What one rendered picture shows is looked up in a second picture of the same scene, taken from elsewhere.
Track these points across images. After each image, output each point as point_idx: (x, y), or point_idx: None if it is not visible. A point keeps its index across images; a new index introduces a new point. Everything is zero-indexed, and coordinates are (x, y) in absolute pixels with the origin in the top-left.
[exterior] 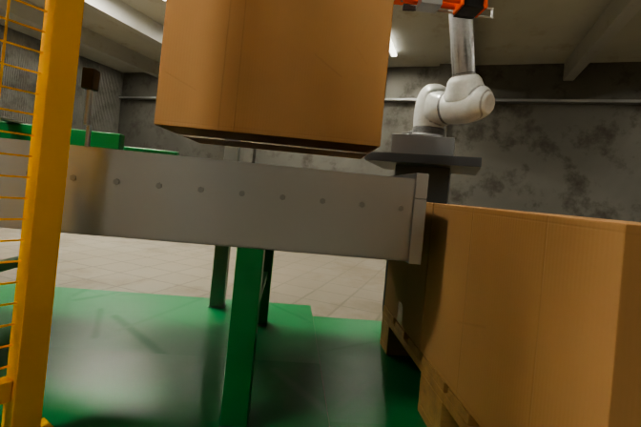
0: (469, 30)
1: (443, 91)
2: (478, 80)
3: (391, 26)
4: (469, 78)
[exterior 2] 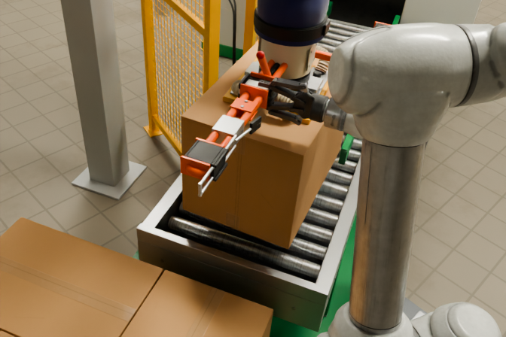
0: (355, 233)
1: (418, 325)
2: (333, 329)
3: (181, 135)
4: (336, 311)
